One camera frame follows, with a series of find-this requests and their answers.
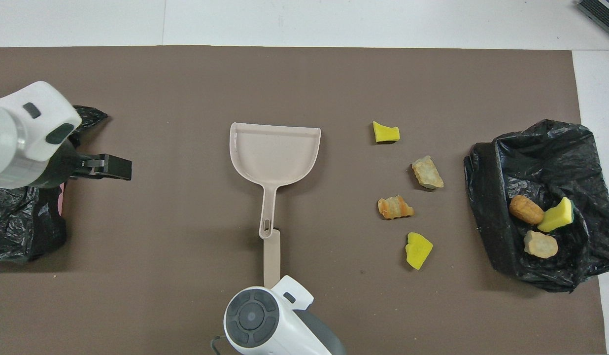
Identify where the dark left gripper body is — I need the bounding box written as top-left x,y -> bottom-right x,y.
38,139 -> 96,189

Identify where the beige plastic dustpan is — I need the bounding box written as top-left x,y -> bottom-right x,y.
229,122 -> 322,240

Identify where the beige brush with black bristles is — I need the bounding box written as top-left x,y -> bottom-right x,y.
263,229 -> 282,289

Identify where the orange striped foam piece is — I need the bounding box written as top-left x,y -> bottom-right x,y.
377,195 -> 414,220

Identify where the brown bread roll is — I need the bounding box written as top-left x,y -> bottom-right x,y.
508,194 -> 545,225

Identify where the pale crinkled foam piece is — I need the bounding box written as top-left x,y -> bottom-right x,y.
523,230 -> 558,259

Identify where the yellow sponge piece green backing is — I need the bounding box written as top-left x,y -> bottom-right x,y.
537,197 -> 575,233

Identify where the black trash bag on pink bin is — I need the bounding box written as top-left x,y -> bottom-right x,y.
0,105 -> 108,262

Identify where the black trash bag bin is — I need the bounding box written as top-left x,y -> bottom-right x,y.
464,119 -> 609,292

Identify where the brown paper table mat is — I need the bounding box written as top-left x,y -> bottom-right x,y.
0,46 -> 609,355

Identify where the small yellow sponge piece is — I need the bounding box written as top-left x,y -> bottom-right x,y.
373,121 -> 400,144

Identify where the pale beige foam chunk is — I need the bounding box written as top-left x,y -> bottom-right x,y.
411,155 -> 444,190

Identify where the dark ribbed device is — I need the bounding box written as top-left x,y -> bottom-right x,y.
577,0 -> 609,42

